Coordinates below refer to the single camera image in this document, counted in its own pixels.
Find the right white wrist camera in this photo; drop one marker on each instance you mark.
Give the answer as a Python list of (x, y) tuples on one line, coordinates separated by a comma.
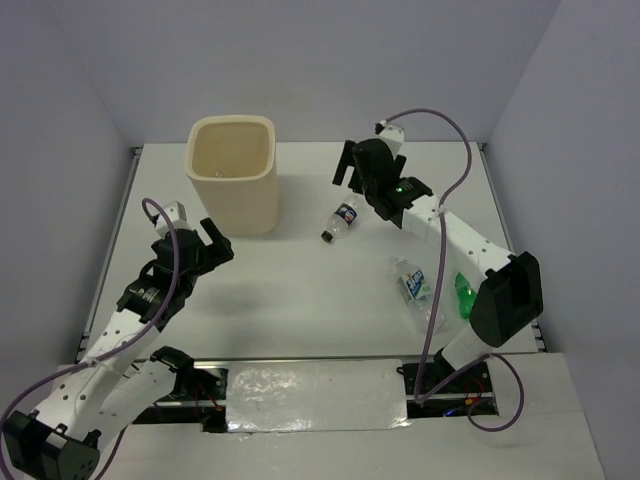
[(392, 135)]

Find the green plastic bottle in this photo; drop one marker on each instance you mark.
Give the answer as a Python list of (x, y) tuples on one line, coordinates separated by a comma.
[(465, 294)]

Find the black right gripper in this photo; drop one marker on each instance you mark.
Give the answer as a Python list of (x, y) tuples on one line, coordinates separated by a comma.
[(346, 160)]

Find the beige plastic bin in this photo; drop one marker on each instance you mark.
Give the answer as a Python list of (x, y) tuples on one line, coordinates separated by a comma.
[(231, 163)]

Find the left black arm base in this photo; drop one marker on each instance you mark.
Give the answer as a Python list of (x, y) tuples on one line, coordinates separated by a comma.
[(197, 396)]

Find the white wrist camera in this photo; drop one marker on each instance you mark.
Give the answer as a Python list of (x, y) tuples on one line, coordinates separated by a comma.
[(392, 135), (176, 213)]

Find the pepsi label clear bottle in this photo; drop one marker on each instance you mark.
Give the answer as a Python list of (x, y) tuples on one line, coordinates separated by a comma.
[(340, 221)]

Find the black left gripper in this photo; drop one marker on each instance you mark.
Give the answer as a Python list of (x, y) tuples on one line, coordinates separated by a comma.
[(217, 253)]

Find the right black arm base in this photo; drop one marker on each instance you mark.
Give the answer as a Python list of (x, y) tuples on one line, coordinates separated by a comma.
[(474, 381)]

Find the silver reflective plate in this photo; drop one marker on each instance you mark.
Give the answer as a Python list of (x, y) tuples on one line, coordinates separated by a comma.
[(315, 396)]

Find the white label clear bottle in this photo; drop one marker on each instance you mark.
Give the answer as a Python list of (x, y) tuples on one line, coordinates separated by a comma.
[(415, 290)]

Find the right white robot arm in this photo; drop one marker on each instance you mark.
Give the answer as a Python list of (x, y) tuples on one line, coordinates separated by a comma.
[(508, 286)]

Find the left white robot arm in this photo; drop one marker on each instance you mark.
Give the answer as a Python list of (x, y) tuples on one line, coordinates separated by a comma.
[(63, 437)]

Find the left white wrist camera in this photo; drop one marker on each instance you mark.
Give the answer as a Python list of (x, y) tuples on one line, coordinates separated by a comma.
[(176, 213)]

